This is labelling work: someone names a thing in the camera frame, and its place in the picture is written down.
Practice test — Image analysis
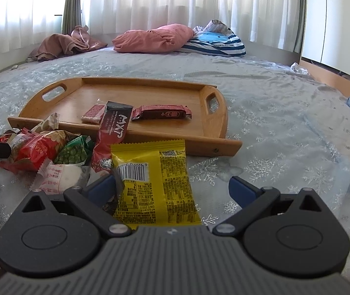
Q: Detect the wooden bed frame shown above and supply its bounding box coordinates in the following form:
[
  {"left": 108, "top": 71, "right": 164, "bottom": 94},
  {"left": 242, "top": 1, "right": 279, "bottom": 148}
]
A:
[{"left": 299, "top": 60, "right": 350, "bottom": 99}]

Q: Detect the long black and red packet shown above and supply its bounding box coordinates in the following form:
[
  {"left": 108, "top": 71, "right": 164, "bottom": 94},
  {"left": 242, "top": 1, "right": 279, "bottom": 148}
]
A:
[{"left": 89, "top": 101, "right": 134, "bottom": 191}]

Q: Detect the white crumpled tissue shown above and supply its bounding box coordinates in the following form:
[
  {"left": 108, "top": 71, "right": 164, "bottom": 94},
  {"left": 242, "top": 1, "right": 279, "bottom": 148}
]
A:
[{"left": 290, "top": 62, "right": 312, "bottom": 76}]

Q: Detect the yellow snack packet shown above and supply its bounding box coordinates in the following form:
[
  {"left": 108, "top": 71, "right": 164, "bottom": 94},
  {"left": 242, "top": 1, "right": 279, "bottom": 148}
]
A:
[{"left": 110, "top": 139, "right": 203, "bottom": 229}]

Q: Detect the grey snowflake bed sheet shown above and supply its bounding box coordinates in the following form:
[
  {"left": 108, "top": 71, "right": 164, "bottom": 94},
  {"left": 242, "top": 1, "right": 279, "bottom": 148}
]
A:
[{"left": 0, "top": 44, "right": 350, "bottom": 283}]

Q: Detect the pink-brown crumpled cloth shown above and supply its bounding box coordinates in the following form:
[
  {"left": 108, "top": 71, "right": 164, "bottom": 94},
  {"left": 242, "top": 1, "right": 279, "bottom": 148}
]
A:
[{"left": 26, "top": 25, "right": 108, "bottom": 62}]

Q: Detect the green pea snack packet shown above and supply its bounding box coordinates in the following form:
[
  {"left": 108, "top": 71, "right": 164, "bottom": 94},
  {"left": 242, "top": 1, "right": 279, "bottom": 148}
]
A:
[{"left": 54, "top": 135, "right": 94, "bottom": 166}]

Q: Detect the white and pink snack packet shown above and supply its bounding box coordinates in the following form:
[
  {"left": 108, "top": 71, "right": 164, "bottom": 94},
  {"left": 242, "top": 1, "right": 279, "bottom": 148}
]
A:
[{"left": 30, "top": 163, "right": 92, "bottom": 195}]

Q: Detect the grey-green curtain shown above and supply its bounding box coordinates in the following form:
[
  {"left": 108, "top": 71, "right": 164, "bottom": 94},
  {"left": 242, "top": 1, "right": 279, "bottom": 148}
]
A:
[
  {"left": 61, "top": 0, "right": 85, "bottom": 36},
  {"left": 292, "top": 0, "right": 305, "bottom": 53}
]

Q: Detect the wooden tray with handles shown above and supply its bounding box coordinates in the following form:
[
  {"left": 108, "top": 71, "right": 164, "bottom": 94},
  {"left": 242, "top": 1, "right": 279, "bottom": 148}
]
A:
[{"left": 7, "top": 77, "right": 243, "bottom": 157}]

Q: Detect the small red snack bar packet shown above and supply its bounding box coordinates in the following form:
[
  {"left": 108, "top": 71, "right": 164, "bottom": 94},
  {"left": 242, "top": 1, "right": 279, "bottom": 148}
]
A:
[{"left": 81, "top": 104, "right": 106, "bottom": 125}]

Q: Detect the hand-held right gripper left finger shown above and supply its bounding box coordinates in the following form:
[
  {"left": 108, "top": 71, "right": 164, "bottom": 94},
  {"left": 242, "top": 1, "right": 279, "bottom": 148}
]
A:
[{"left": 21, "top": 175, "right": 132, "bottom": 239}]

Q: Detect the brown and white seed packet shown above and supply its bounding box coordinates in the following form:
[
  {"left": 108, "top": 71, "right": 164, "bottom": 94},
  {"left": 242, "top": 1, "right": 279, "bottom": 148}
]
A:
[{"left": 30, "top": 113, "right": 61, "bottom": 133}]

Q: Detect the pink pillow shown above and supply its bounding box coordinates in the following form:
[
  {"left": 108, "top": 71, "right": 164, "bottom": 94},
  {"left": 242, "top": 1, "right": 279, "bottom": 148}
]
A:
[{"left": 112, "top": 24, "right": 194, "bottom": 53}]

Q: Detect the red nut snack packet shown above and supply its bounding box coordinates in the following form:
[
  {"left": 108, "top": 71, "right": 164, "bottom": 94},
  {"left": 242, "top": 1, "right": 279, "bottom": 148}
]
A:
[{"left": 0, "top": 127, "right": 57, "bottom": 173}]

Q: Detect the white sheer curtain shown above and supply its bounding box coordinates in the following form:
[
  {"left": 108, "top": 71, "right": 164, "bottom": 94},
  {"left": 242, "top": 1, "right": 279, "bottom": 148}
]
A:
[
  {"left": 0, "top": 0, "right": 71, "bottom": 60},
  {"left": 80, "top": 0, "right": 298, "bottom": 51}
]

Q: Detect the blue striped pillow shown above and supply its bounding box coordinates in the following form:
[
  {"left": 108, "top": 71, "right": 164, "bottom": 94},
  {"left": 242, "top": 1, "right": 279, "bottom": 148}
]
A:
[{"left": 175, "top": 20, "right": 247, "bottom": 57}]

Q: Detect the dark red chocolate bar packet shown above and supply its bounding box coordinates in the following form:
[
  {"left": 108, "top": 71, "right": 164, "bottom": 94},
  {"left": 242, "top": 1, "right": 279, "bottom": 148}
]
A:
[{"left": 131, "top": 104, "right": 192, "bottom": 121}]

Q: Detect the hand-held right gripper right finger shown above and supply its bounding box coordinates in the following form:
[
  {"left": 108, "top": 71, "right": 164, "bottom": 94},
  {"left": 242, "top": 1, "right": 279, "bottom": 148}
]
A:
[{"left": 211, "top": 176, "right": 326, "bottom": 238}]

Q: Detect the white wardrobe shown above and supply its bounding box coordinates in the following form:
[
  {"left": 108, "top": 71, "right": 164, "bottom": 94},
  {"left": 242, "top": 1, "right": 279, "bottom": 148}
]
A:
[{"left": 299, "top": 0, "right": 350, "bottom": 88}]

